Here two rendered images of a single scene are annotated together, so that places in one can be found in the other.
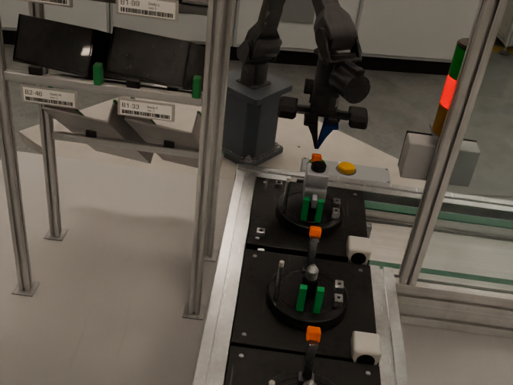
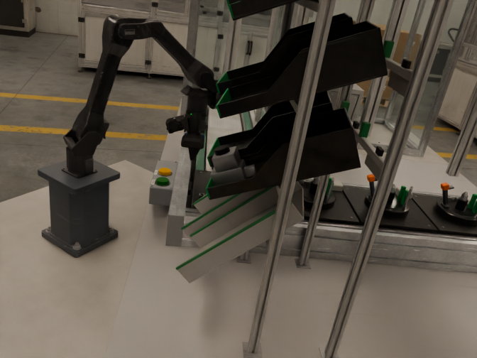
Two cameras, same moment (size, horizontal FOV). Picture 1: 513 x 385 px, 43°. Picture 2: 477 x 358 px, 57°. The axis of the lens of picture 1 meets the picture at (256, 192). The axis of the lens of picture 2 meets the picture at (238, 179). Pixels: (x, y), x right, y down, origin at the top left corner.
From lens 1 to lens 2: 1.65 m
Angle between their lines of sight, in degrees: 82
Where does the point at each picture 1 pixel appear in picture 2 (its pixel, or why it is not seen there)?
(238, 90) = (100, 178)
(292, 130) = (40, 209)
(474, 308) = not seen: hidden behind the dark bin
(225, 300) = (326, 224)
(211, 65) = (348, 89)
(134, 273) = (280, 293)
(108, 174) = (136, 326)
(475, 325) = not seen: hidden behind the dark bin
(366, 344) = (337, 182)
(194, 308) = (304, 261)
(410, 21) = not seen: outside the picture
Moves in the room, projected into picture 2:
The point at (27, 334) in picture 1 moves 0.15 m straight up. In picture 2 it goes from (372, 343) to (391, 292)
